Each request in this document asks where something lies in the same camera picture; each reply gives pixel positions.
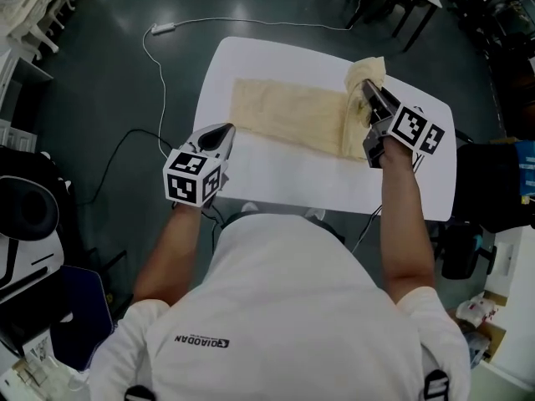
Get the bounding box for white ornate chair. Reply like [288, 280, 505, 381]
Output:
[0, 0, 95, 61]

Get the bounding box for person's white t-shirt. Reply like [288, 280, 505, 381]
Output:
[89, 213, 473, 401]

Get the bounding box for person's right forearm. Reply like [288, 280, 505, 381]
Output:
[378, 136, 436, 304]

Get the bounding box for white and black machine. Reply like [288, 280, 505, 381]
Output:
[0, 172, 64, 305]

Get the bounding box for black office chair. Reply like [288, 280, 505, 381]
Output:
[454, 128, 535, 234]

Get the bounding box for person's left forearm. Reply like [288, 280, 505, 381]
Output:
[132, 200, 206, 305]

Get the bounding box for black floor cable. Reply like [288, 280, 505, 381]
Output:
[76, 128, 175, 206]

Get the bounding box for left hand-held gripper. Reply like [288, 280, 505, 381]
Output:
[162, 122, 237, 208]

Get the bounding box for white cabinet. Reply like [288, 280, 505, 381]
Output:
[0, 50, 54, 121]

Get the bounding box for white power cable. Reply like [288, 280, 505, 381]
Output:
[141, 16, 356, 158]

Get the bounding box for beige pants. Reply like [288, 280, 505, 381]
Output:
[228, 55, 388, 164]

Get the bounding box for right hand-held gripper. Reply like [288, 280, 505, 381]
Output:
[361, 79, 446, 170]

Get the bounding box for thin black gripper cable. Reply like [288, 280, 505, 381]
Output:
[349, 204, 385, 255]

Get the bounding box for dark blue chair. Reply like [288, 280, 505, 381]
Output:
[48, 264, 116, 372]

